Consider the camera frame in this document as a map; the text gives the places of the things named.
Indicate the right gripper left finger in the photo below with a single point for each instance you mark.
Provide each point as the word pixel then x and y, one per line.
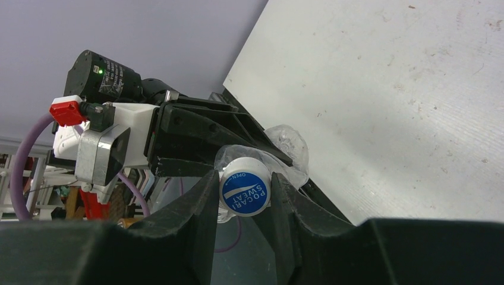
pixel 174 245

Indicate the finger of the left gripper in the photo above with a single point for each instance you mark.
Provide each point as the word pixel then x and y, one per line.
pixel 194 130
pixel 300 212

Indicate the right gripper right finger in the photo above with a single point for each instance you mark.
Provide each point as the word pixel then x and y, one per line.
pixel 394 251

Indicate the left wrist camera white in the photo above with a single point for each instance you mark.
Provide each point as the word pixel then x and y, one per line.
pixel 102 139

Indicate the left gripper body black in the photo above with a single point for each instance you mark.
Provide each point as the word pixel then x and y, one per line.
pixel 153 154

